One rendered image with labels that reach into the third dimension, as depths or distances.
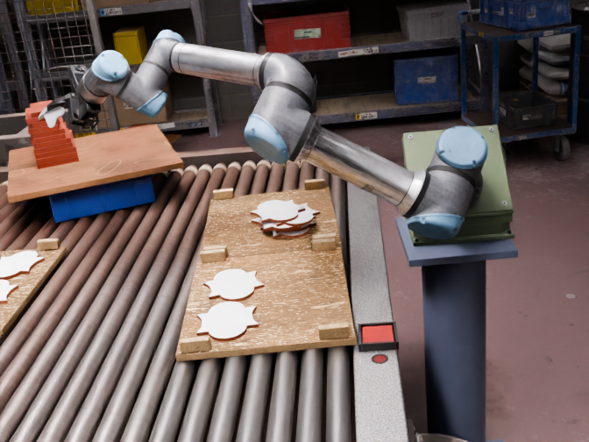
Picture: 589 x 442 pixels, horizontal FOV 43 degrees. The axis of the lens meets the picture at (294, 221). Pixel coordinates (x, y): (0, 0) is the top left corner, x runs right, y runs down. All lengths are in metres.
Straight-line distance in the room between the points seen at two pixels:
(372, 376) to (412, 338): 1.79
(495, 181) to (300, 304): 0.67
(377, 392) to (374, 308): 0.29
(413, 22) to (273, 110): 4.28
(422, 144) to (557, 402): 1.23
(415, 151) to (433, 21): 3.97
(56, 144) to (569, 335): 2.09
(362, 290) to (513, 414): 1.25
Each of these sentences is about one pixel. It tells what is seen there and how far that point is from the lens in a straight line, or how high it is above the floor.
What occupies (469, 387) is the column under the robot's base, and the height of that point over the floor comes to 0.43.
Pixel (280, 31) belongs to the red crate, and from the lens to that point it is 5.80.
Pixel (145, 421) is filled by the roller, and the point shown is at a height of 0.91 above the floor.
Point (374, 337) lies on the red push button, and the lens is 1.46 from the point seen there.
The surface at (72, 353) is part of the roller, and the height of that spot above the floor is 0.92.
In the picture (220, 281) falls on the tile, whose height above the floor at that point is 0.94.
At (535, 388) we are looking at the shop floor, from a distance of 2.91.
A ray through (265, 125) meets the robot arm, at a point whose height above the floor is 1.27.
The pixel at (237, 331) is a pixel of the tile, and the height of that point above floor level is 0.94.
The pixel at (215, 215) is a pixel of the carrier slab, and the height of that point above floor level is 0.94.
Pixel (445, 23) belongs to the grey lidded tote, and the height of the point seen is 0.75.
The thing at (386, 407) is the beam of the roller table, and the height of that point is 0.92.
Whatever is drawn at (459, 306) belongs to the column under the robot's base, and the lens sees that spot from 2.01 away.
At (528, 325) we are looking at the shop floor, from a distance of 3.27.
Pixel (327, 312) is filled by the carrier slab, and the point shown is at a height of 0.94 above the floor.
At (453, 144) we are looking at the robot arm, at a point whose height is 1.17.
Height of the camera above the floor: 1.71
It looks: 23 degrees down
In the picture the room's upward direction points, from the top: 6 degrees counter-clockwise
